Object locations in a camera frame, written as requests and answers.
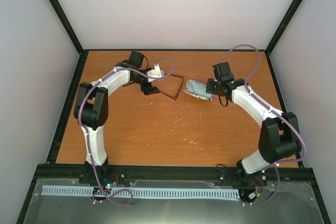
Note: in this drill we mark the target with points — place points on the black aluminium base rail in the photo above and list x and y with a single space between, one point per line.
125 175

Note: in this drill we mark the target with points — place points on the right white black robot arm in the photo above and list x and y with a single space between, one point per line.
278 130

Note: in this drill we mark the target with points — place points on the black frame post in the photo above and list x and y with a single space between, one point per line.
66 25
293 7

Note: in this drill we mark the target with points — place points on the brown sunglasses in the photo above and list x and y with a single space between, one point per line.
171 86

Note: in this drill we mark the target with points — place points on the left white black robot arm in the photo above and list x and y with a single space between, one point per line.
92 105

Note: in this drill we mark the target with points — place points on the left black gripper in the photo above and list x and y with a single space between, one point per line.
148 89

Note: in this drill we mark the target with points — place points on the flag pattern sunglasses case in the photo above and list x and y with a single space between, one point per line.
191 94

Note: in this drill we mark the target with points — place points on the light blue slotted cable duct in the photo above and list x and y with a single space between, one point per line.
146 193

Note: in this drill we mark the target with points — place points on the light blue cleaning cloth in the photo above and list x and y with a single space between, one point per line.
199 89

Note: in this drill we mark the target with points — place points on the left green controller board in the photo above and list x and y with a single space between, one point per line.
109 186

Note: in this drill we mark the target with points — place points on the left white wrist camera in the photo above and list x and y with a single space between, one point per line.
155 74

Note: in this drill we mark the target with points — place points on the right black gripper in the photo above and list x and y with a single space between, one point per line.
209 87

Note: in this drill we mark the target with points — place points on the left black frame post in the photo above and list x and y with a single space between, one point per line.
66 25

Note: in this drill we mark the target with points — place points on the right black frame post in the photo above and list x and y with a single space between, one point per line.
293 7

